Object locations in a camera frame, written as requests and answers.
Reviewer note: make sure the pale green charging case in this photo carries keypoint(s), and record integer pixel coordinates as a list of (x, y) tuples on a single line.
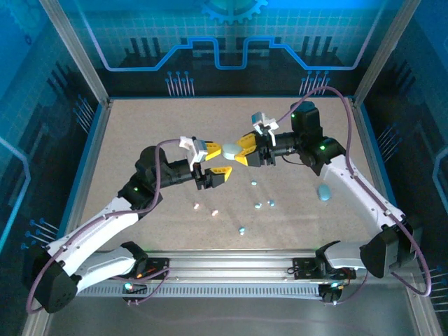
[(230, 151)]

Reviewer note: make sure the blue charging case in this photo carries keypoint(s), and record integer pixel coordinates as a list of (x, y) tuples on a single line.
[(324, 193)]

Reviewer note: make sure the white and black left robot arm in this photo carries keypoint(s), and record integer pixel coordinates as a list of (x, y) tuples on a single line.
[(98, 227)]

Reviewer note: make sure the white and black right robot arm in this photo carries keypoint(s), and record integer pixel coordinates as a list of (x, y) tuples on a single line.
[(357, 189)]

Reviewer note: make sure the black controller box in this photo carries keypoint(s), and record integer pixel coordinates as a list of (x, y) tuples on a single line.
[(140, 290)]

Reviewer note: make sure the aluminium side rail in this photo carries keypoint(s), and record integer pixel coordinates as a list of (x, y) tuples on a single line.
[(364, 133), (88, 168)]

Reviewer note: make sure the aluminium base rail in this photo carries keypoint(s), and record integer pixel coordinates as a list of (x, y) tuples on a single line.
[(227, 266)]

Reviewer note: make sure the aluminium frame post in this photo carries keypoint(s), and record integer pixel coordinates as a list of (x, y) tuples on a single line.
[(384, 52), (77, 52)]

